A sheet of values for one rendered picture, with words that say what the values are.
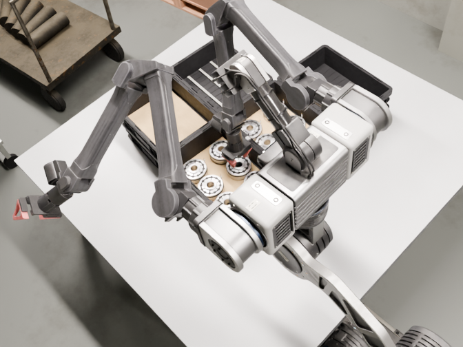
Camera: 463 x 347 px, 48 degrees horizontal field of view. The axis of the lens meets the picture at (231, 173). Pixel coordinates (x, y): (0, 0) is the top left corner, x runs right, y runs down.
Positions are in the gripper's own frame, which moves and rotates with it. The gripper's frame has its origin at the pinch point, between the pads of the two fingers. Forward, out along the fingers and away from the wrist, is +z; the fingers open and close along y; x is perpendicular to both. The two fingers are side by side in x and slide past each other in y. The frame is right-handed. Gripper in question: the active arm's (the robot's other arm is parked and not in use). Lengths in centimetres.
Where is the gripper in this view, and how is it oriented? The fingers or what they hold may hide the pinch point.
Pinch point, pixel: (238, 160)
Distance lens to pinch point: 206.9
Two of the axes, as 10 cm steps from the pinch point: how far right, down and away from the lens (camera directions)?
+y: -7.0, 6.3, -3.4
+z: 1.1, 5.7, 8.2
